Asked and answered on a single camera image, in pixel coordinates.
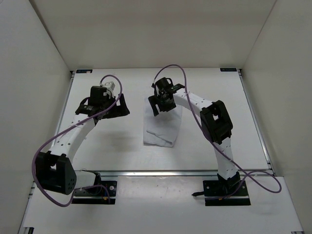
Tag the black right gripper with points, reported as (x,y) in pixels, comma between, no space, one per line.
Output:
(152,101)

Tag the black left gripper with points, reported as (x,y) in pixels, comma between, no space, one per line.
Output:
(120,109)

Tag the white skirt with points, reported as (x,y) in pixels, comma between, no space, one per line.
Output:
(163,129)

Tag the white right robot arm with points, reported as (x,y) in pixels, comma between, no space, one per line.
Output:
(215,123)

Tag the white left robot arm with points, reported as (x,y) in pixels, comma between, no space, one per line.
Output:
(54,170)

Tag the blue left corner label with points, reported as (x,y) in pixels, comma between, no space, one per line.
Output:
(84,71)

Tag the blue corner label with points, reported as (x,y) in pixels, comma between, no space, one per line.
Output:
(228,69)
(84,71)

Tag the blue right corner label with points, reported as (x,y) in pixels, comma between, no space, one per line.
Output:
(228,69)

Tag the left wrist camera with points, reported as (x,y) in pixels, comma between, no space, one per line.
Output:
(109,86)

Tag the aluminium front rail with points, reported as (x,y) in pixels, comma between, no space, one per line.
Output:
(162,173)

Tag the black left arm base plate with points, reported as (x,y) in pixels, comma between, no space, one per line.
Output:
(97,196)

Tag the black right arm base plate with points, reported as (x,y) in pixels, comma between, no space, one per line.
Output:
(215,195)

